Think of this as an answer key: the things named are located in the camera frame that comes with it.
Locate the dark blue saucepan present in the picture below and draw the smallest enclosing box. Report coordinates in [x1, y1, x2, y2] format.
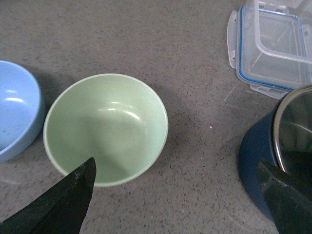
[238, 106, 278, 220]

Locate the green bowl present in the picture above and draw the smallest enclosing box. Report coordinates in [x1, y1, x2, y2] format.
[43, 74, 169, 187]

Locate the clear container lid blue seal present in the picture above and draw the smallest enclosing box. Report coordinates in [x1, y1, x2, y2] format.
[227, 5, 312, 99]

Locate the blue bowl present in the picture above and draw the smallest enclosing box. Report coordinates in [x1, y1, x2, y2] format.
[0, 60, 46, 162]

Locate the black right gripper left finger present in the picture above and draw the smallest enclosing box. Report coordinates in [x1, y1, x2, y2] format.
[0, 158, 97, 234]

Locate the glass pot lid blue knob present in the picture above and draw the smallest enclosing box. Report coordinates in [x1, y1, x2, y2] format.
[273, 85, 312, 184]

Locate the clear plastic container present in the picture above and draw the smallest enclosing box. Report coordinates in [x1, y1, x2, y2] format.
[246, 0, 312, 64]

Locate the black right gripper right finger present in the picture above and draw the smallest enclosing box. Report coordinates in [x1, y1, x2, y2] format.
[256, 158, 312, 234]

